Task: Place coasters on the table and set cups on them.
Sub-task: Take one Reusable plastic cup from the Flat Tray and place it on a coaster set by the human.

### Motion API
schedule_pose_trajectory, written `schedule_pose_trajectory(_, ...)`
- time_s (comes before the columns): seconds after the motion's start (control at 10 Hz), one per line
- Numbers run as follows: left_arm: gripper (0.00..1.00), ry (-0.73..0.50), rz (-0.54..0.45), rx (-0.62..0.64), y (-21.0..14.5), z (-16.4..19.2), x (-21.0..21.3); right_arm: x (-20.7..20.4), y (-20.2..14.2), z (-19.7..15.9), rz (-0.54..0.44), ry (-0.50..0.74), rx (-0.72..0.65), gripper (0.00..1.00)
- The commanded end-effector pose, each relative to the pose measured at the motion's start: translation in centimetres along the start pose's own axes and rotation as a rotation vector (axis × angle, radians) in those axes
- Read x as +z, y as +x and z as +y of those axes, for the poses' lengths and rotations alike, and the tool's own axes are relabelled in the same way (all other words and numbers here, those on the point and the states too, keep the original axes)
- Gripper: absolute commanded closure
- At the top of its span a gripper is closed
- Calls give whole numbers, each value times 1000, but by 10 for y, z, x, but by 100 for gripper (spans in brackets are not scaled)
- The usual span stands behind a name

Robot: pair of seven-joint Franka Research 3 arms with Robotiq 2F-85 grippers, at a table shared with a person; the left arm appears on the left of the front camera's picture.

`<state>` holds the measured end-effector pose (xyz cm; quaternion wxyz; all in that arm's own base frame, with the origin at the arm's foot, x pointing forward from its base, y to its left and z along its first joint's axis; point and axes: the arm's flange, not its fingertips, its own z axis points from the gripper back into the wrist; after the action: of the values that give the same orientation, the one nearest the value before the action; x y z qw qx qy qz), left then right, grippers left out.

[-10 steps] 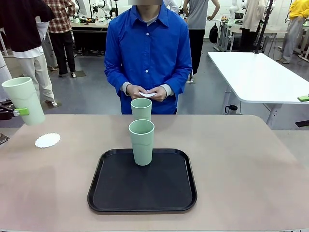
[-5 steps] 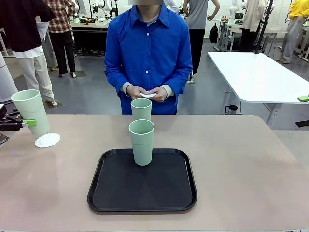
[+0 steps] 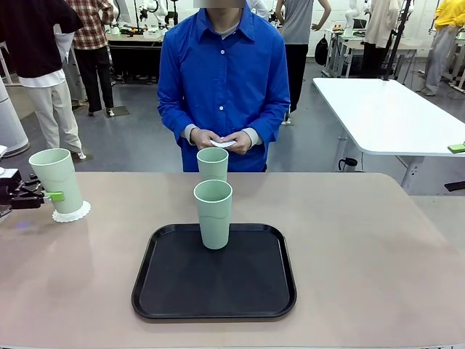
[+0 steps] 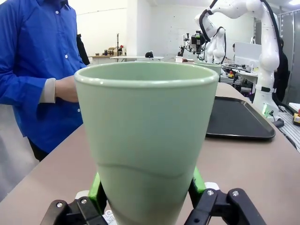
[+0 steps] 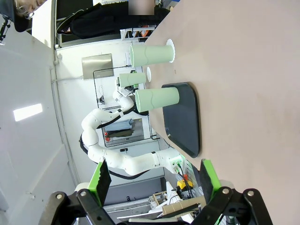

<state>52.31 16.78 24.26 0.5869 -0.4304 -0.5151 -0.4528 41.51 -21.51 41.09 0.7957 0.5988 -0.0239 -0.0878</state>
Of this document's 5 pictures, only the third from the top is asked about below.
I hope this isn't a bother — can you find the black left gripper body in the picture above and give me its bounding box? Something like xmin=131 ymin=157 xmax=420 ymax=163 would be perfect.
xmin=0 ymin=169 xmax=23 ymax=219

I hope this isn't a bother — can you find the pale green plastic cup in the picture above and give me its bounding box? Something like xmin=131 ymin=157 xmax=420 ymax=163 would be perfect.
xmin=28 ymin=148 xmax=84 ymax=214
xmin=193 ymin=180 xmax=233 ymax=250
xmin=196 ymin=147 xmax=230 ymax=182

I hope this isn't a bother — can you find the white lace paper coaster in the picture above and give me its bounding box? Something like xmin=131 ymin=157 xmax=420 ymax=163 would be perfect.
xmin=52 ymin=199 xmax=92 ymax=223

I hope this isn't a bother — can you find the white paper coaster stack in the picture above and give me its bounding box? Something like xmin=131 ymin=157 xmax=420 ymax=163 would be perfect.
xmin=209 ymin=137 xmax=237 ymax=149

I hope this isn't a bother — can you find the blue sleeved right forearm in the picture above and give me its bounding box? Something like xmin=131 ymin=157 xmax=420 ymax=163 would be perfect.
xmin=157 ymin=101 xmax=199 ymax=143

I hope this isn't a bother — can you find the blue sleeved left forearm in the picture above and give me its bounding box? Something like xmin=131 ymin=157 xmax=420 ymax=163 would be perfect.
xmin=243 ymin=105 xmax=291 ymax=146

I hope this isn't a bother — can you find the person's right hand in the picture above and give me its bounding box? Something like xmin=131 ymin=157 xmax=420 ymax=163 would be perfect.
xmin=189 ymin=127 xmax=219 ymax=151

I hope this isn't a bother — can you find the person's left hand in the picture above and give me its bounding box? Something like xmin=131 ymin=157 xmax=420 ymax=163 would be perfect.
xmin=221 ymin=129 xmax=253 ymax=154

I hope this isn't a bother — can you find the white cylindrical floor appliance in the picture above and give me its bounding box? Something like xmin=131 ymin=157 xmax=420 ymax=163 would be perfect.
xmin=0 ymin=78 xmax=30 ymax=158

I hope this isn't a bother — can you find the white rectangular table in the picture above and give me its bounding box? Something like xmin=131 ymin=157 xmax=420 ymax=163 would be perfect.
xmin=312 ymin=77 xmax=465 ymax=196

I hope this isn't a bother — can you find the black tripod stand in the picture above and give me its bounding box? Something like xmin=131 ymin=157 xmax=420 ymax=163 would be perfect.
xmin=383 ymin=0 xmax=415 ymax=83

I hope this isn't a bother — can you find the person in yellow top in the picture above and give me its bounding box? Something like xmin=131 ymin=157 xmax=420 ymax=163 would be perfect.
xmin=417 ymin=0 xmax=465 ymax=97

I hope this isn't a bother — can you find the person in black top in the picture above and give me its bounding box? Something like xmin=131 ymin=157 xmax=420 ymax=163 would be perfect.
xmin=0 ymin=0 xmax=87 ymax=161

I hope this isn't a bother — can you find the person in beige cardigan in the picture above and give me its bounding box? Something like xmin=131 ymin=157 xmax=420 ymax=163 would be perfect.
xmin=361 ymin=0 xmax=400 ymax=79

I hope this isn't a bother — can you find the black workbench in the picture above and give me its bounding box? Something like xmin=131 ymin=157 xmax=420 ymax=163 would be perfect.
xmin=108 ymin=31 xmax=163 ymax=79

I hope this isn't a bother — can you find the black hanging bag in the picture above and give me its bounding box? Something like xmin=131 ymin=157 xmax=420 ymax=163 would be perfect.
xmin=314 ymin=35 xmax=329 ymax=67

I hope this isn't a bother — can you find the person in plaid shirt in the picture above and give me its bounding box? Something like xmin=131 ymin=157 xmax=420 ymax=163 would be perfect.
xmin=65 ymin=0 xmax=116 ymax=117

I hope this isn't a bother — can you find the black plastic serving tray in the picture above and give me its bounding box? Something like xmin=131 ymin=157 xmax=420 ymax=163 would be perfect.
xmin=131 ymin=223 xmax=298 ymax=321

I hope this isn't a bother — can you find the person in blue shirt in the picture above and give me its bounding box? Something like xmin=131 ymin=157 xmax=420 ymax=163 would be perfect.
xmin=156 ymin=3 xmax=291 ymax=173

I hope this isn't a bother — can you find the person in grey shirt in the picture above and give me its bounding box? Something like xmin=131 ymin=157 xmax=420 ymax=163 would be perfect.
xmin=275 ymin=0 xmax=332 ymax=127

